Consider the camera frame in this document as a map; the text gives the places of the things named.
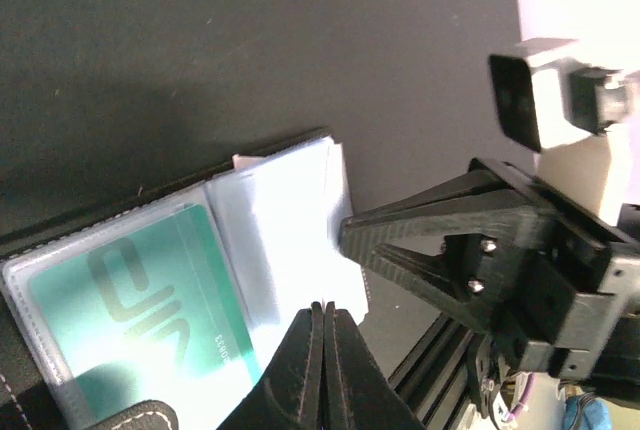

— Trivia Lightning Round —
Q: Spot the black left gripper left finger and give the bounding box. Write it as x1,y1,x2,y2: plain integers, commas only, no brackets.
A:
220,302,324,430

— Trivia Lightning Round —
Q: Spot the teal card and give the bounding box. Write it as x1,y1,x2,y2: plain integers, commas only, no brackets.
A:
29,204,259,385

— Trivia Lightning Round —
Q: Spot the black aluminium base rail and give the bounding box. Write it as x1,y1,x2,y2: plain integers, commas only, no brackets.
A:
389,315,499,429

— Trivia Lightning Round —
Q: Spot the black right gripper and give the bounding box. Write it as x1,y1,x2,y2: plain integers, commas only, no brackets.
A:
339,159,639,380

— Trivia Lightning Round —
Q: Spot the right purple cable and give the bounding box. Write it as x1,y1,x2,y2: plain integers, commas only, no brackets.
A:
504,372,539,424

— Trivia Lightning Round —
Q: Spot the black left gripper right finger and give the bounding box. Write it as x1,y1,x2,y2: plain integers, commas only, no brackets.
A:
324,302,423,429

